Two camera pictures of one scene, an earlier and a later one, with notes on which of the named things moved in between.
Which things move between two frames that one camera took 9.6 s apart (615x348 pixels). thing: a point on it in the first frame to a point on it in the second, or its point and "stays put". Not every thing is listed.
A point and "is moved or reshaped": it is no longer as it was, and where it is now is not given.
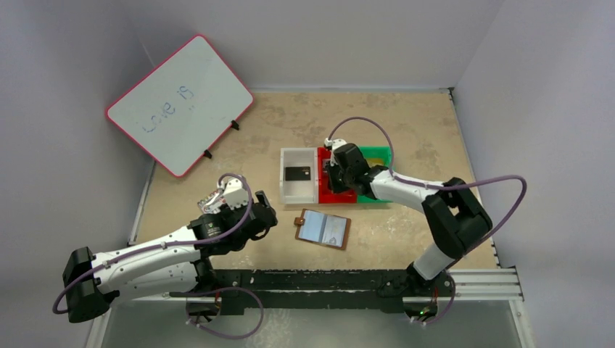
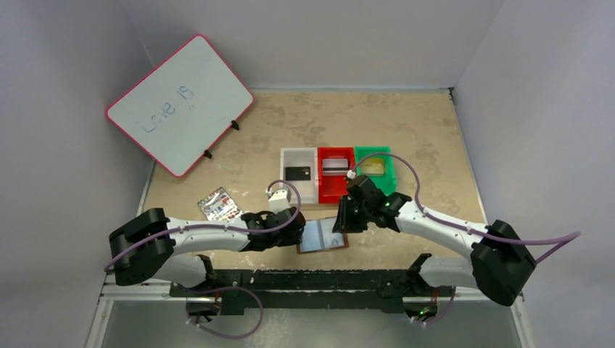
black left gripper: x=262 y=214 to x=292 y=222
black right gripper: x=336 y=177 to x=347 y=211
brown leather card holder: x=322 y=229 is moved or reshaped
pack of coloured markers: x=210 y=204 stays put
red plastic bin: x=325 y=194 stays put
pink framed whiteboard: x=179 y=110 stays put
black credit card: x=297 y=173 stays put
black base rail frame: x=289 y=290 stays put
